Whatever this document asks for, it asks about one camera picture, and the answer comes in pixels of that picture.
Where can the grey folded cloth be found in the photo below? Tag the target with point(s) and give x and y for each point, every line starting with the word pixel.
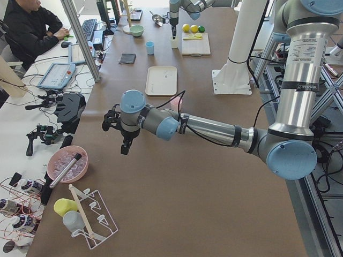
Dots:
pixel 127 58

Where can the yellow plastic knife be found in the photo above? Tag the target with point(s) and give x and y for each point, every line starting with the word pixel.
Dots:
pixel 186 38

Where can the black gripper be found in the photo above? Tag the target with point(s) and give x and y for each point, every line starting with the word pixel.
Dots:
pixel 128 134
pixel 173 21

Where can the wooden cutting board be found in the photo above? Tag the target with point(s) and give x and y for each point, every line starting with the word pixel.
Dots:
pixel 195 47

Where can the grey cup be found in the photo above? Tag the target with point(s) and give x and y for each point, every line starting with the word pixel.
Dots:
pixel 73 221

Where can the blue teach pendant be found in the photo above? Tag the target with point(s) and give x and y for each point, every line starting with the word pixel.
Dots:
pixel 57 76
pixel 75 55

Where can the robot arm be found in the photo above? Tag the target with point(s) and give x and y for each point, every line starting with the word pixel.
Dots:
pixel 286 145
pixel 192 9

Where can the metal tube in bowl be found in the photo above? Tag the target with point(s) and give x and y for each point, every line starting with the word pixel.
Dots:
pixel 76 158

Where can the black monitor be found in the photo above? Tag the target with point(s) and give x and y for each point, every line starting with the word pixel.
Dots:
pixel 103 12

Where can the pink cup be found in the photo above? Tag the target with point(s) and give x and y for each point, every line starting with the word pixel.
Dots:
pixel 176 103

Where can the black keyboard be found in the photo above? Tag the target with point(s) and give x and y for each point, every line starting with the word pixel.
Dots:
pixel 88 28

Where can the metal scoop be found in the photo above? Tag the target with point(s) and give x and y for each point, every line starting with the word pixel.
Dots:
pixel 158 20

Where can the green lime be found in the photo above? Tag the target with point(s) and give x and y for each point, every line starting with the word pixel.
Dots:
pixel 201 29

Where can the seated person in black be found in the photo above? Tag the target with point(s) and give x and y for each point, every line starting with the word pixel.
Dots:
pixel 32 30

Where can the cream white cup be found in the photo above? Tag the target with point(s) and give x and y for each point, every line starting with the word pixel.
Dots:
pixel 174 42

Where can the round wooden stand base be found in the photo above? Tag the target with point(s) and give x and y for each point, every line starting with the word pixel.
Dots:
pixel 127 29

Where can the light blue cup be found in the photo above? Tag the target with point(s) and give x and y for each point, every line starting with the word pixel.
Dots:
pixel 149 47

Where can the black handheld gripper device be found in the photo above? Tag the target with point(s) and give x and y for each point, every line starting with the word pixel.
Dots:
pixel 46 133

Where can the mint green bowl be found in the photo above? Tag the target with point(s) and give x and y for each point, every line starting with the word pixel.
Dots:
pixel 136 30

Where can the yellow cup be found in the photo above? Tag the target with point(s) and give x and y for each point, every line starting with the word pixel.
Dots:
pixel 63 205

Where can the aluminium frame post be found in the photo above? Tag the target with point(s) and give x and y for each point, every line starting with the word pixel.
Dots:
pixel 71 14

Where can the cream rabbit tray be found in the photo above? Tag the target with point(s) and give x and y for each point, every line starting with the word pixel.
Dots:
pixel 161 81

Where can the white wire cup rack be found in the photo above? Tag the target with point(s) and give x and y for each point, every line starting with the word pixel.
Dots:
pixel 98 221

